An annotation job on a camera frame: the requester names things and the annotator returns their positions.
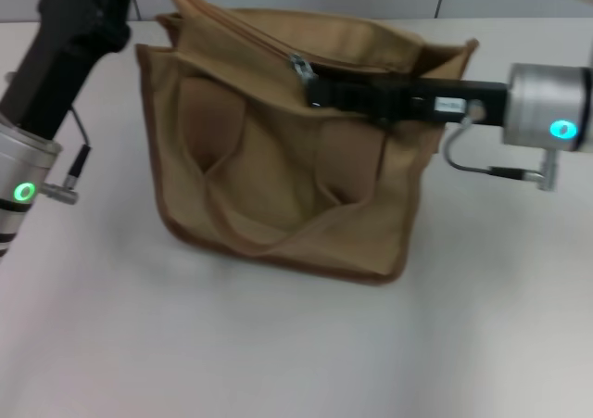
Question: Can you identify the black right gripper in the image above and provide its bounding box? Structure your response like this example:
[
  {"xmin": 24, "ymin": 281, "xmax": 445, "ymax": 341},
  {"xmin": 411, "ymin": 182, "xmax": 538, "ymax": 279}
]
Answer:
[{"xmin": 307, "ymin": 77, "xmax": 509, "ymax": 130}]

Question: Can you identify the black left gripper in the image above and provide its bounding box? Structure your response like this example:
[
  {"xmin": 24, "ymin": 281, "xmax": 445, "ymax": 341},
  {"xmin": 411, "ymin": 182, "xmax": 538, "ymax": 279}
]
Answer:
[{"xmin": 0, "ymin": 0, "xmax": 136, "ymax": 140}]

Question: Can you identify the silver metal zipper pull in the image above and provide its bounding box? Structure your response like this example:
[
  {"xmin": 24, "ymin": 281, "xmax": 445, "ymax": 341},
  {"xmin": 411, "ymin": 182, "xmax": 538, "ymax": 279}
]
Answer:
[{"xmin": 287, "ymin": 52, "xmax": 317, "ymax": 90}]

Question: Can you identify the khaki canvas food bag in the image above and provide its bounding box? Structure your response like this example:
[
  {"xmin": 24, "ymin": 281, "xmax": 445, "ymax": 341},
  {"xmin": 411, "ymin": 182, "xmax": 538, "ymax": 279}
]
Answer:
[{"xmin": 133, "ymin": 0, "xmax": 481, "ymax": 287}]

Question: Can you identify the left wrist cable with connector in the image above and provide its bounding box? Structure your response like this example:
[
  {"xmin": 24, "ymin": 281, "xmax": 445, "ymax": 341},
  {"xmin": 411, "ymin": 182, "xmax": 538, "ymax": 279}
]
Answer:
[{"xmin": 41, "ymin": 105, "xmax": 95, "ymax": 206}]

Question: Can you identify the wrist cable with connector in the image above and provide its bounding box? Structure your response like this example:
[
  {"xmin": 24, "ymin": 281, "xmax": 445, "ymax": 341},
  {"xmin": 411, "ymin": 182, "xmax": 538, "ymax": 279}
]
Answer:
[
  {"xmin": 442, "ymin": 114, "xmax": 561, "ymax": 193},
  {"xmin": 41, "ymin": 105, "xmax": 95, "ymax": 206}
]

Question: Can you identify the right wrist cable with connector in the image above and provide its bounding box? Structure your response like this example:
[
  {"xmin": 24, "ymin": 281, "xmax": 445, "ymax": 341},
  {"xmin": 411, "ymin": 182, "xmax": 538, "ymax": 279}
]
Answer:
[{"xmin": 442, "ymin": 114, "xmax": 561, "ymax": 193}]

